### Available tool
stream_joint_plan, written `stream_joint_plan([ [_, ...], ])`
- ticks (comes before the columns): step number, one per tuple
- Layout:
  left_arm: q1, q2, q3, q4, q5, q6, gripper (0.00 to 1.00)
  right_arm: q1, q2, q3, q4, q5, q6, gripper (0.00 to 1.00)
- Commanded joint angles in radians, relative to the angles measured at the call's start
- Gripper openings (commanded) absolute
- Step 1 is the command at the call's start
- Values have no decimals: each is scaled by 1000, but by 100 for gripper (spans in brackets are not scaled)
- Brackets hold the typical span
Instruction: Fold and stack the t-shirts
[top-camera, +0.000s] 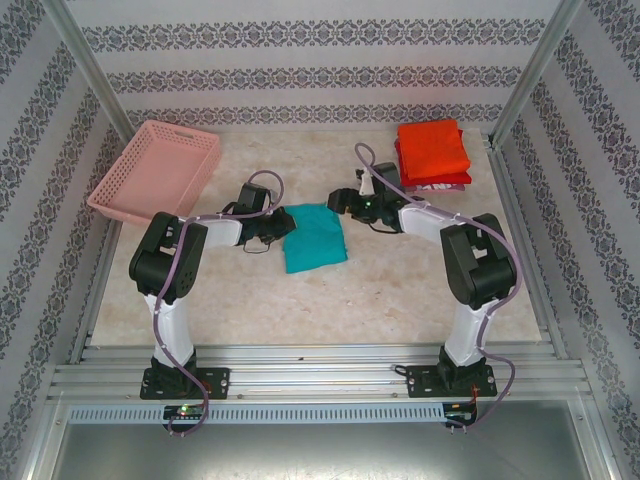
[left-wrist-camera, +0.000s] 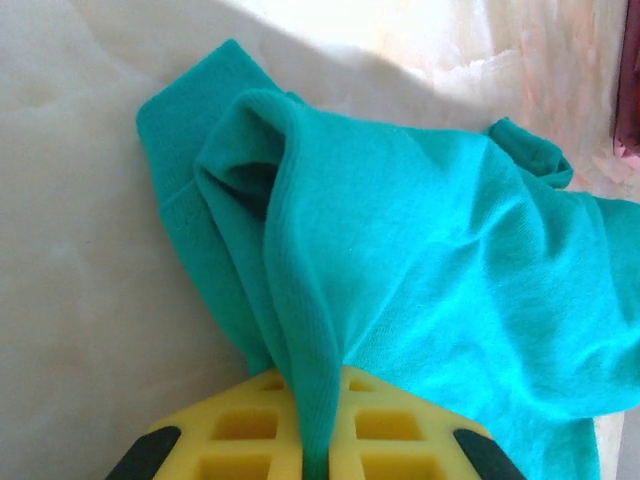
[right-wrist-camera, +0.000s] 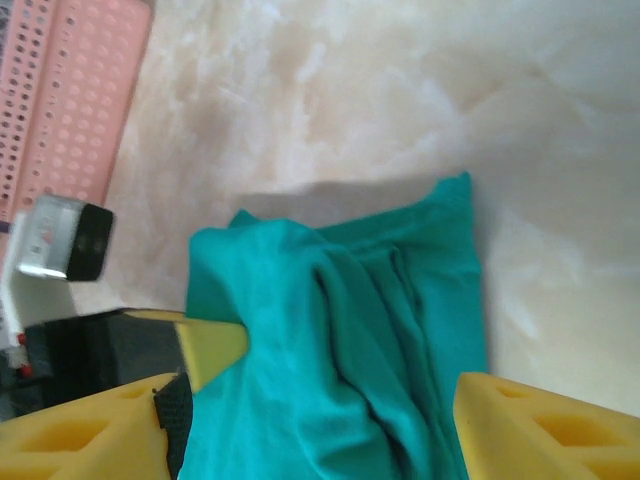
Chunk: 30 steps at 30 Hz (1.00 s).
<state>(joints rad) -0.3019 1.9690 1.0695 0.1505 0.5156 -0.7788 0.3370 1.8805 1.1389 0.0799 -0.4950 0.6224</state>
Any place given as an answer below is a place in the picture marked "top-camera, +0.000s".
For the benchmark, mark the teal printed t-shirt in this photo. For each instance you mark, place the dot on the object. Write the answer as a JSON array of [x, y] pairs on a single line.
[[315, 245]]

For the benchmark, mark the pink plastic basket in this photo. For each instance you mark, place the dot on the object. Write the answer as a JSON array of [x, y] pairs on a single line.
[[155, 165]]

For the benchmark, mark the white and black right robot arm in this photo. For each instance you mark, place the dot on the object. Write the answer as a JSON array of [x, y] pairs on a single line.
[[462, 335]]

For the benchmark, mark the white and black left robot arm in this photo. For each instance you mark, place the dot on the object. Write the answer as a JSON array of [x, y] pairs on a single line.
[[172, 330]]

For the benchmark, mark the folded red t-shirt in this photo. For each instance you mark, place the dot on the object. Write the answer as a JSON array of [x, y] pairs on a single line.
[[450, 179]]

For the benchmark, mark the folded orange t-shirt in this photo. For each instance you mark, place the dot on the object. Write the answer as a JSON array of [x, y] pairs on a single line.
[[432, 147]]

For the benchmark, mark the grey metal tray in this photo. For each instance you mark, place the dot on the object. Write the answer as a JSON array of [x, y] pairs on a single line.
[[320, 450]]

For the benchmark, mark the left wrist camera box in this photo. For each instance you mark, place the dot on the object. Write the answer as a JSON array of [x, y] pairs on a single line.
[[252, 196]]

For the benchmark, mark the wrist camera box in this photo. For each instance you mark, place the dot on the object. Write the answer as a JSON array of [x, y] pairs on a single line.
[[385, 175], [252, 196]]

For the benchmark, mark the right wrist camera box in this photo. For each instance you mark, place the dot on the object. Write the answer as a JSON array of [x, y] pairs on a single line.
[[385, 175]]

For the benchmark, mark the aluminium side rail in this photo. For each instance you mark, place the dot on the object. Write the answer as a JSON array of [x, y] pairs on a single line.
[[515, 200], [107, 240]]

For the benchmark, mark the aluminium mounting rail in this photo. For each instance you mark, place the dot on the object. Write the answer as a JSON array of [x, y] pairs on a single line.
[[320, 375]]

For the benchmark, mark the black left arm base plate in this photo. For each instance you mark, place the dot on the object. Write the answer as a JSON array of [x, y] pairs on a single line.
[[217, 382]]

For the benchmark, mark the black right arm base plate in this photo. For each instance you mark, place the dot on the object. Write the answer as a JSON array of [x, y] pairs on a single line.
[[420, 382]]

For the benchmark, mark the aluminium frame post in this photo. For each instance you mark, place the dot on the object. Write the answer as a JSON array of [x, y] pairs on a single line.
[[96, 75], [534, 75]]

